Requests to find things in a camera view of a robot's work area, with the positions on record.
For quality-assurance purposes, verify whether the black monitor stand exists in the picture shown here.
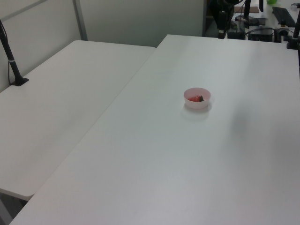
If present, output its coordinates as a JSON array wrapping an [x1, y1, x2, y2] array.
[[235, 0, 260, 25]]

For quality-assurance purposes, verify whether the black camera pole with base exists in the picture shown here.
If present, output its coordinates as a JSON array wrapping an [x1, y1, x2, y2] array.
[[0, 18, 30, 87]]

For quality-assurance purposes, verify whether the white side table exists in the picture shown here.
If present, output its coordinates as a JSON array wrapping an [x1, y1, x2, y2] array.
[[0, 40, 157, 202]]

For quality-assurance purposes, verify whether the pink plastic bowl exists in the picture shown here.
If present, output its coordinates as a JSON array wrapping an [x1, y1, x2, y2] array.
[[183, 87, 211, 109]]

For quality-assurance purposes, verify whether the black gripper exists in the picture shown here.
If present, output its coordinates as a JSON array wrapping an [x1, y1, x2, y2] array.
[[217, 10, 227, 39]]

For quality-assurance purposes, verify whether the red strawberry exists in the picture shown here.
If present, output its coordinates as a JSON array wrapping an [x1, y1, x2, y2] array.
[[188, 95, 205, 103]]

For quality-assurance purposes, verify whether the grey metal partition post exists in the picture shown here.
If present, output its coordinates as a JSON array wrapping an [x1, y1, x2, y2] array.
[[72, 0, 89, 42]]

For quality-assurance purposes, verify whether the black keyboard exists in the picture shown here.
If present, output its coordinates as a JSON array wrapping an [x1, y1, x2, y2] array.
[[271, 6, 297, 27]]

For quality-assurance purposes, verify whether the black box device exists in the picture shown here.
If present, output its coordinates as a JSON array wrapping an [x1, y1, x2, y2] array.
[[247, 28, 275, 42]]

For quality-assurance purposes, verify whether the black clamped camera pole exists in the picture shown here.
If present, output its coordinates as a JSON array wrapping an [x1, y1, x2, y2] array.
[[286, 13, 300, 50]]

